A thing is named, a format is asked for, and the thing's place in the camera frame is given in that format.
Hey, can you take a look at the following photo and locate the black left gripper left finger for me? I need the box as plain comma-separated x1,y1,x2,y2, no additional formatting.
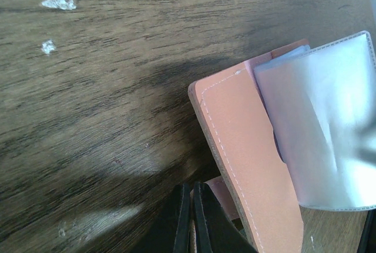
137,184,190,252

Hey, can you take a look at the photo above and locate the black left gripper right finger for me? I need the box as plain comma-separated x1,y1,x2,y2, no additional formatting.
193,182,257,252

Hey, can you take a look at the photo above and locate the black enclosure frame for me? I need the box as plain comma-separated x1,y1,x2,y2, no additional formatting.
357,210,376,253

